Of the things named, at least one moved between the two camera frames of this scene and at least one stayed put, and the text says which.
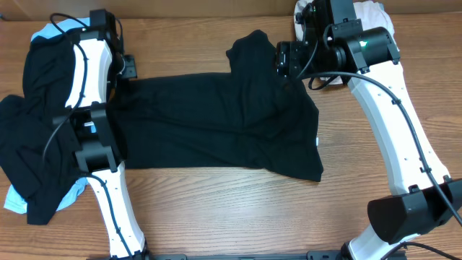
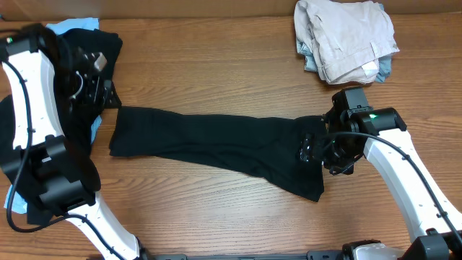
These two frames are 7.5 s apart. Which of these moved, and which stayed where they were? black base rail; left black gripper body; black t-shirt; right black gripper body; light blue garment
Moved: right black gripper body; black t-shirt; left black gripper body
Stayed: black base rail; light blue garment
